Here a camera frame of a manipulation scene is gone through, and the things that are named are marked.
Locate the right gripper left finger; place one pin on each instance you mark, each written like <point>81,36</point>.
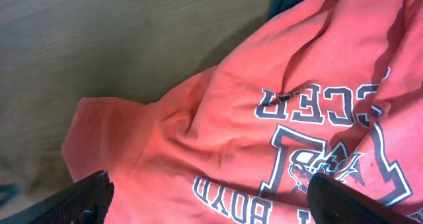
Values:
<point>84,202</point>

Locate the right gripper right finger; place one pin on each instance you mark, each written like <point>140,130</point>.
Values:
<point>332,202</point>

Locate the red soccer t-shirt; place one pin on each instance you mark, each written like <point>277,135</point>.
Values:
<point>331,86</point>

